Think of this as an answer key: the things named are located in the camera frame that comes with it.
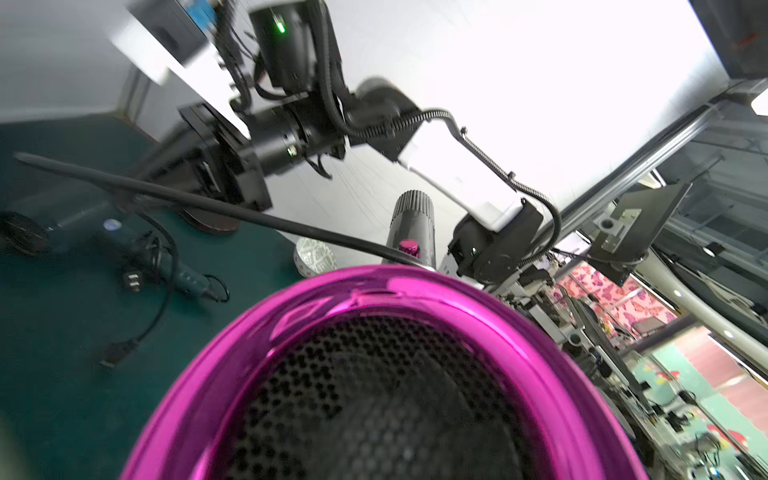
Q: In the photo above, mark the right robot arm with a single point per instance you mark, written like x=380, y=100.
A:
x=299, y=110

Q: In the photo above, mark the grey hair dryer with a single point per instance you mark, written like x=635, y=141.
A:
x=382, y=372

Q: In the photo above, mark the green table mat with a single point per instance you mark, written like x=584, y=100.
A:
x=84, y=363

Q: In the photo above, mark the black ornate jewelry stand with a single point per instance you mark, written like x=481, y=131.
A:
x=209, y=223

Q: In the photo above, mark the green hair dryer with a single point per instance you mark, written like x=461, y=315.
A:
x=38, y=225

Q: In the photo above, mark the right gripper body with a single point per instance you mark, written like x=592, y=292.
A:
x=221, y=158

